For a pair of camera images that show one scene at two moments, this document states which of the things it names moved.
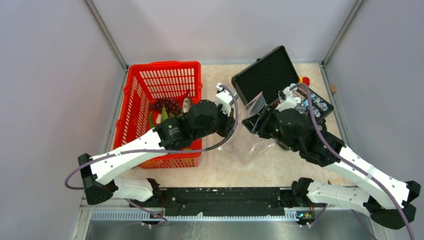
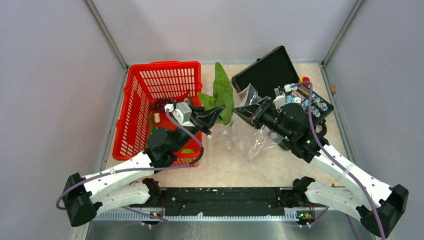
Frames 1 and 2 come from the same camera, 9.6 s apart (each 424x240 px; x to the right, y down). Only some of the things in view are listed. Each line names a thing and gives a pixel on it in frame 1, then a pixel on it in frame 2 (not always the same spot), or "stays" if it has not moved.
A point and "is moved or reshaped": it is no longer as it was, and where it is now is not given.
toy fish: [186, 105] stays
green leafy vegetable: [164, 115] is moved or reshaped
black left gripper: [229, 123] to [210, 115]
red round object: [306, 80] stays
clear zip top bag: [245, 145] is moved or reshaped
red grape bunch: [170, 105] stays
